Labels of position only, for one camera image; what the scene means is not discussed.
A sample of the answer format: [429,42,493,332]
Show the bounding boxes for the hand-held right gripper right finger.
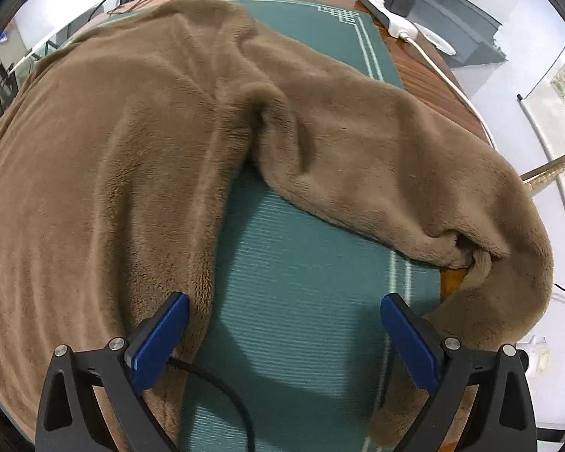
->
[380,293,538,452]

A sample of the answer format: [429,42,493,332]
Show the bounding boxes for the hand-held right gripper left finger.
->
[35,292,190,452]

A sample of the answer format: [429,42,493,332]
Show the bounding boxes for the brown fleece garment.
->
[0,0,554,450]

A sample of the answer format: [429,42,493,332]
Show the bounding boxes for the green table mat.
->
[59,0,441,452]

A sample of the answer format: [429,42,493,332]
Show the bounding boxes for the white oval plastic object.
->
[412,23,457,55]

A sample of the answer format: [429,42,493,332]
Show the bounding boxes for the grey stacked boxes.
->
[402,0,507,69]

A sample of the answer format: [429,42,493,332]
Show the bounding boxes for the white power strip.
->
[356,0,420,38]

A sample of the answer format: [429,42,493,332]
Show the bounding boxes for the black cable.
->
[167,357,256,452]

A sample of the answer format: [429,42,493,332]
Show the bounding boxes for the white cable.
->
[407,33,497,149]

